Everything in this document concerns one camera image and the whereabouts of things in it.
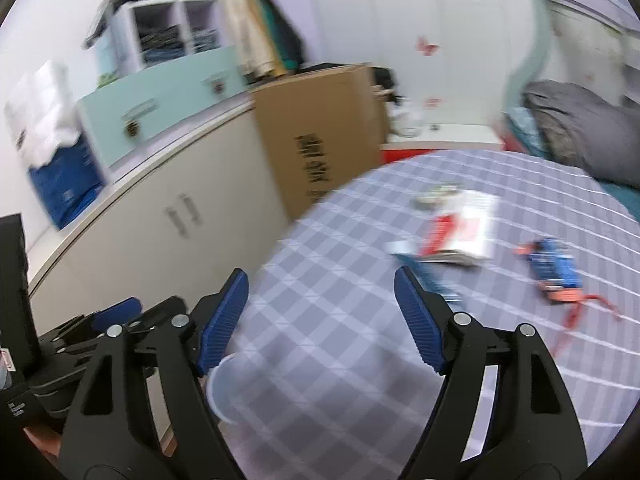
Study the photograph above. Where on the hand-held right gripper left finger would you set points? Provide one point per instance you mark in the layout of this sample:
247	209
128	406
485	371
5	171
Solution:
225	320

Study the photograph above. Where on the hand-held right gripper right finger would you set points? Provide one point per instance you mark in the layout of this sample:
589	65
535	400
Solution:
417	320

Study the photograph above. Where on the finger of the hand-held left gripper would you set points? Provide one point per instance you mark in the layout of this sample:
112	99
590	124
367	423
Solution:
117	310
160	310

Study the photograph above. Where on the clear plastic cup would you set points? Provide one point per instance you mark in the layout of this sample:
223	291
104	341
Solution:
225	395

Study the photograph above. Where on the blue strip packet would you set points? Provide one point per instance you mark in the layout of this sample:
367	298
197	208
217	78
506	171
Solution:
430	272

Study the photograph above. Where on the white low cabinet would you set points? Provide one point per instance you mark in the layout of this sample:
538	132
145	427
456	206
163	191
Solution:
150	210

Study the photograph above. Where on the red white packet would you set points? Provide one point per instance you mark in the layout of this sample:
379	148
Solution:
465	230

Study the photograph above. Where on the blue tissue pack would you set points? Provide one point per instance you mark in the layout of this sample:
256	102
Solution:
60	170

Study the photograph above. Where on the small green white wrapper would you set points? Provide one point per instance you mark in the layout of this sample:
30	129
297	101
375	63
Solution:
435	196

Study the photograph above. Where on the blue packet with red ribbon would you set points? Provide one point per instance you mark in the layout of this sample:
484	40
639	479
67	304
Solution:
555	267

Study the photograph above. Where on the pine cone ornament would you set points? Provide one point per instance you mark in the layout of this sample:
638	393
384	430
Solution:
132	127
217	87

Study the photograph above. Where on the white plastic bag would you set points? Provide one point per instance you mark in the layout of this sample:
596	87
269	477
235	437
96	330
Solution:
407	120

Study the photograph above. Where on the brown cardboard box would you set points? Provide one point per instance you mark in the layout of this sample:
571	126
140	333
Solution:
320	125

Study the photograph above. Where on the blue checked blanket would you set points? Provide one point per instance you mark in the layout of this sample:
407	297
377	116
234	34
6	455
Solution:
522	130

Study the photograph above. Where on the teal drawer unit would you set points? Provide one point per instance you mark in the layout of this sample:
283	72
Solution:
165	90

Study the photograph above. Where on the black clothes pile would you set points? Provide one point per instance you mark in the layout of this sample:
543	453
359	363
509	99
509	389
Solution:
385	85

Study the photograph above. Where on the teal fish print sheet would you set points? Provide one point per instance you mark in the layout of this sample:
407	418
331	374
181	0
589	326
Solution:
625	200

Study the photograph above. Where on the grey quilt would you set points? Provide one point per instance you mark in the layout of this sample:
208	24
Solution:
580	130

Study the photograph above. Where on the pink butterfly sticker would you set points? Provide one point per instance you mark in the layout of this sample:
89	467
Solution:
427	46

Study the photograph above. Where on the black hanging jacket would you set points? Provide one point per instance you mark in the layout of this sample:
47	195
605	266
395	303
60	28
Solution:
295	40

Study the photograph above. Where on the green hanging garment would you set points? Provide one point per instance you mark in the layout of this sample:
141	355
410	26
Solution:
277	35

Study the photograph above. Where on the cream hanging jacket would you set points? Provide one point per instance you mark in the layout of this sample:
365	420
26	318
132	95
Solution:
242	30

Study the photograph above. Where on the white cubby shelf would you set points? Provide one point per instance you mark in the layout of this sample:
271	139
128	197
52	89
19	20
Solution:
177	15

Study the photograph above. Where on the white wardrobe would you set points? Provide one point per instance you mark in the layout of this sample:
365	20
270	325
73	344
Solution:
390	15

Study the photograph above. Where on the curved metal rail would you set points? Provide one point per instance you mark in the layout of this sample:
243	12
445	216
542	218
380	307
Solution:
107	5

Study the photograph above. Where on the teal bunk bed frame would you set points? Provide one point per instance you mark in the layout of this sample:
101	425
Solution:
537	35

